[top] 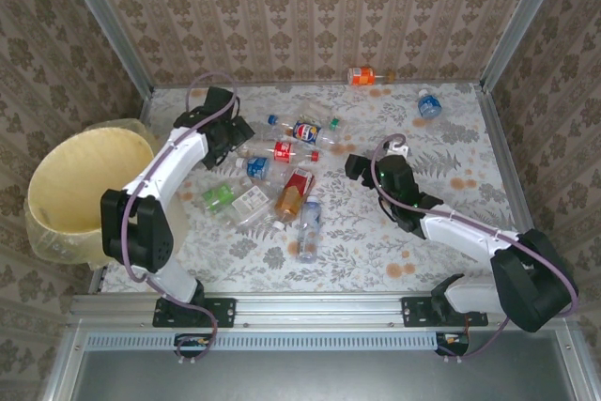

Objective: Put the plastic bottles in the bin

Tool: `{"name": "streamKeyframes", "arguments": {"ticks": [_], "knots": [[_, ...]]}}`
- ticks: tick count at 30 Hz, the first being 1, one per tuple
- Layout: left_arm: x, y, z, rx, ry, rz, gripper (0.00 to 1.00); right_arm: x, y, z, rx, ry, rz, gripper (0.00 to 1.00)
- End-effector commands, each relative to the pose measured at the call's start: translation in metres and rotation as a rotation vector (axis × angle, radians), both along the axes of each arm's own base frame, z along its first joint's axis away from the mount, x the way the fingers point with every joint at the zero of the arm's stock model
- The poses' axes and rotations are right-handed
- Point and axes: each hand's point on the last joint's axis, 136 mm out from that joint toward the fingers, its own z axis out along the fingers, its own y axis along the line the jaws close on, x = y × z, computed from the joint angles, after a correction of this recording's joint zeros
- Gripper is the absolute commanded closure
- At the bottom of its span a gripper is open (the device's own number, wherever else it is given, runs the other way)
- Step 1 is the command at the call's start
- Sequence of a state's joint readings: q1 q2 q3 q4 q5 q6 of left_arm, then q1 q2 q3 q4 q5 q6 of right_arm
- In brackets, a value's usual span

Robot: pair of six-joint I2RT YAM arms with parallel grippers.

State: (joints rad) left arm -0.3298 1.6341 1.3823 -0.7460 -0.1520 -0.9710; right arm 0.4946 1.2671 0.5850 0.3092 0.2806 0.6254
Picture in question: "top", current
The blue label bottle white cap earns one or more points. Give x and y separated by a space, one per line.
258 167

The small blue label bottle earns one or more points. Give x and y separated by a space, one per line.
428 105

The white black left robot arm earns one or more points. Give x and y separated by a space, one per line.
159 171

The orange label plastic bottle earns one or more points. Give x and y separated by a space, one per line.
361 75

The cream round bin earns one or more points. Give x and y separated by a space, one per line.
70 175

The clear tall water bottle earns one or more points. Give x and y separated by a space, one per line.
309 232

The Pepsi label plastic bottle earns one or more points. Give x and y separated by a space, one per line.
307 132

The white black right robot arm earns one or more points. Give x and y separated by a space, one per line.
469 232

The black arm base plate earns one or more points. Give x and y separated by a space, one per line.
415 312
223 312

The white label clear bottle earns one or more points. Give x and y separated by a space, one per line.
251 201

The aluminium frame post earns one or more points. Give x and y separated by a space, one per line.
109 25
522 20

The clear bottle green cap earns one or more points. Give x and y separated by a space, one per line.
334 124

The grey metal shelf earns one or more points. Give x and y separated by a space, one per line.
305 377

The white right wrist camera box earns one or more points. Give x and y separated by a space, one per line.
399 149

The brown tea bottle red label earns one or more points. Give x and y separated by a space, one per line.
293 192

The green label clear bottle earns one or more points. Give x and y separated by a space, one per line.
217 196

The yellow trash bin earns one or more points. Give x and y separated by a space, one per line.
51 246

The red label cola bottle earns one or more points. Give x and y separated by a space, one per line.
282 151

